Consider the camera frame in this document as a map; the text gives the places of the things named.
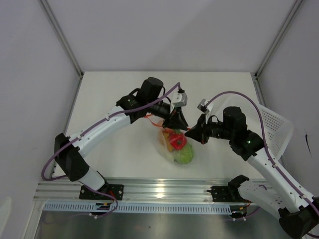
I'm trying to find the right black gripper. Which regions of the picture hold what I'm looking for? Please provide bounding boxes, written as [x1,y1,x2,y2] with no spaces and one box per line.
[185,113,234,144]

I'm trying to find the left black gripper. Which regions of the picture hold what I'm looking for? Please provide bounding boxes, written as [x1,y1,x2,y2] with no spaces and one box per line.
[147,99,188,131]

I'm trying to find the orange carrot toy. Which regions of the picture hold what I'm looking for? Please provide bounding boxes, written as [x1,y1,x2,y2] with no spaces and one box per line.
[162,128,182,134]

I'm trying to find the red bell pepper toy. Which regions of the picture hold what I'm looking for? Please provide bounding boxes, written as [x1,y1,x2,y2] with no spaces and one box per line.
[169,133,187,151]

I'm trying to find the clear orange zip top bag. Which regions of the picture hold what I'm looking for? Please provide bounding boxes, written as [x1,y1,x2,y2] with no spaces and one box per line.
[144,113,197,167]

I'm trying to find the green cabbage toy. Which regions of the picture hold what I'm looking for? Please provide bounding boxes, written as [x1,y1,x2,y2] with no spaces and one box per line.
[173,143,194,164]

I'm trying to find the yellow ginger root toy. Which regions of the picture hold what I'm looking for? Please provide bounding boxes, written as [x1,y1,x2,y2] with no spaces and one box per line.
[162,132,173,152]

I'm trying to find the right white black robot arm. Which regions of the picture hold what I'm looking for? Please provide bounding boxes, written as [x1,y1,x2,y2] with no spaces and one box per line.
[185,106,319,239]

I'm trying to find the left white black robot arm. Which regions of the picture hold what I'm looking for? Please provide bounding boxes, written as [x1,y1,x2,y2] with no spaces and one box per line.
[53,77,188,199]

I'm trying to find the white perforated plastic basket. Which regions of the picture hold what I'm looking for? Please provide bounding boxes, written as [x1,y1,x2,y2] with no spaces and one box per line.
[217,95,294,160]

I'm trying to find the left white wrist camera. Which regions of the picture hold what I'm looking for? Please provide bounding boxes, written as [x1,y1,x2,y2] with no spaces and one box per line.
[170,92,188,113]

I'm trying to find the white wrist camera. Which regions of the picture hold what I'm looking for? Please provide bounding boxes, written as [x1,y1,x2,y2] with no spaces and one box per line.
[170,92,188,113]
[197,99,214,122]

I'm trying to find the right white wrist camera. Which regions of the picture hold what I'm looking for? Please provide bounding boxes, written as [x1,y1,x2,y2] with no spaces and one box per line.
[197,99,214,122]

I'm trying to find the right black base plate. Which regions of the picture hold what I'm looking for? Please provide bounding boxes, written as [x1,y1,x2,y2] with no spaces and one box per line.
[207,186,249,203]

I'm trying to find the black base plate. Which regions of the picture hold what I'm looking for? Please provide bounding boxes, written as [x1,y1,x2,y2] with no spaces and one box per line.
[79,184,124,201]
[207,186,249,203]

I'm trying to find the aluminium mounting rail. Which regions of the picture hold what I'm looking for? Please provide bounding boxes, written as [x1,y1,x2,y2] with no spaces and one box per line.
[33,177,306,205]

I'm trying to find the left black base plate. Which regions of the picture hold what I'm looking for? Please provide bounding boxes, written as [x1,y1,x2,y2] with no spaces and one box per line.
[79,184,124,201]

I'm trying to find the right aluminium frame post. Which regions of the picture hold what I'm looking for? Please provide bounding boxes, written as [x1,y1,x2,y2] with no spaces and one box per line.
[254,0,306,80]

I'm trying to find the aluminium frame post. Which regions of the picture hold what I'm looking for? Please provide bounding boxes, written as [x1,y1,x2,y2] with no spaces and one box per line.
[254,0,306,80]
[38,0,84,78]

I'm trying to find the white slotted cable duct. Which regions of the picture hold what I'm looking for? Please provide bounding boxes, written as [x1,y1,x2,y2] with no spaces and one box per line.
[43,201,232,215]

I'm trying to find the left aluminium frame post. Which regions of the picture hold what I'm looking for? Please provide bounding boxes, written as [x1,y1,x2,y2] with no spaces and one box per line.
[38,0,84,78]

